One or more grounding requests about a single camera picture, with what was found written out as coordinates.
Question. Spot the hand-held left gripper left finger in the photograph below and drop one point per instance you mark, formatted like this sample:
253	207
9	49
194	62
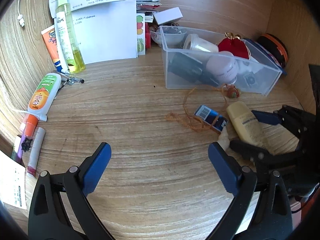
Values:
96	170

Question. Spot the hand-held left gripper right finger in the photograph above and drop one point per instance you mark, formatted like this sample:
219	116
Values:
225	170

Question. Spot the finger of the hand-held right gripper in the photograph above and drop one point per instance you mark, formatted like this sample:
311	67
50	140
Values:
250	150
267	117

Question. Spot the cream lotion tube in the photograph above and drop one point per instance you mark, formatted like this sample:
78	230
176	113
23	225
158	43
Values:
246	125

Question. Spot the pink round jar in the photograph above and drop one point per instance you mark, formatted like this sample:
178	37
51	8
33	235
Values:
222	67

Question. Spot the red velvet pouch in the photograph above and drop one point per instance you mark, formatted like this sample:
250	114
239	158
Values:
233	47

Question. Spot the dark green spray bottle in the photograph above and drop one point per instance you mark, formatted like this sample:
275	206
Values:
185	68

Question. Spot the clear plastic bin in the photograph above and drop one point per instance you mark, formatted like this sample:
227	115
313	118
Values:
175	80

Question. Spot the clear cotton pad jar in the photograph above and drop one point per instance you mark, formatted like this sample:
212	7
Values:
197	43

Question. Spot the wooden desktop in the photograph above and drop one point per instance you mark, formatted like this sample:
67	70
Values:
130	110

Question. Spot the blue small box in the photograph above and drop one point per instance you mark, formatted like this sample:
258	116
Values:
211	117

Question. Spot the white red lip balm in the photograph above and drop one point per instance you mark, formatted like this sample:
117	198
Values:
36	150

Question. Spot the black orange round lamp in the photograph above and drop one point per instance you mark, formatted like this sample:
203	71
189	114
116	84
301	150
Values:
273	47

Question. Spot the purple pen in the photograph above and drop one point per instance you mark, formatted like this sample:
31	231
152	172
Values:
22	150

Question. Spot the orange marker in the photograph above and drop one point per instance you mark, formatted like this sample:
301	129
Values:
31	126

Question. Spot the green highlighter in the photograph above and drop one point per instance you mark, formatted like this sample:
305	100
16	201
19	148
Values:
16	147

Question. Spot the printed paper leaflet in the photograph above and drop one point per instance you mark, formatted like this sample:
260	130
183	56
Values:
11	182

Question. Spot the white green repellent bottle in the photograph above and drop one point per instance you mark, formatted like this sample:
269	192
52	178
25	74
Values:
45	95

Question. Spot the clear ballpoint pen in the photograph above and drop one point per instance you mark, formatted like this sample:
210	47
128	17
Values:
72	80

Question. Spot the orange sunscreen tube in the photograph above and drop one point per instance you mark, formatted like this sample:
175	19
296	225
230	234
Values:
51	47

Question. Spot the yellow green spray bottle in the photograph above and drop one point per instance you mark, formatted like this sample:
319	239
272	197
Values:
67	42

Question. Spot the white ceramic bowl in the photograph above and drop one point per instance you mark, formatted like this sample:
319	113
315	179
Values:
157	38

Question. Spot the white folded paper sheet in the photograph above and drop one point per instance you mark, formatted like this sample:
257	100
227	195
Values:
107	35

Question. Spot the fruit-print carton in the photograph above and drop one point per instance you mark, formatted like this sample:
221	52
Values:
140	35

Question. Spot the small white box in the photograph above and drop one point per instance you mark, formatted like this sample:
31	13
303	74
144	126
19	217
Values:
168	15

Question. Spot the pile of small packets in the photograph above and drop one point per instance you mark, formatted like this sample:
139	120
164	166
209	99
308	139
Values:
147	7

